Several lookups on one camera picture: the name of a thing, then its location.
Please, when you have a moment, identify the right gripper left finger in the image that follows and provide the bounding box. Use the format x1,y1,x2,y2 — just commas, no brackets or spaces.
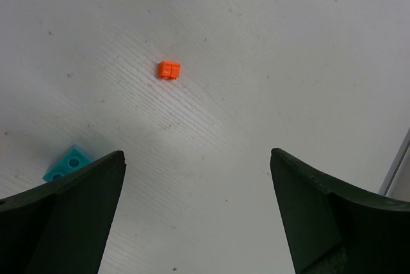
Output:
1,150,126,273

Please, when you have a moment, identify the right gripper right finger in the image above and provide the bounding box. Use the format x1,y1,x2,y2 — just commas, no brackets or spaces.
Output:
270,148,409,273

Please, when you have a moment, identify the teal lego brick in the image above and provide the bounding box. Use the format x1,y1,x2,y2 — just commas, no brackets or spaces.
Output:
42,145,94,182

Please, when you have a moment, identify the small orange lego upper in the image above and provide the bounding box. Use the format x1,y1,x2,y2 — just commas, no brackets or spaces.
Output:
158,61,181,80

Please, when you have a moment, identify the aluminium rail right edge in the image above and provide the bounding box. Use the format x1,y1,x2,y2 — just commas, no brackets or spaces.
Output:
378,131,409,197

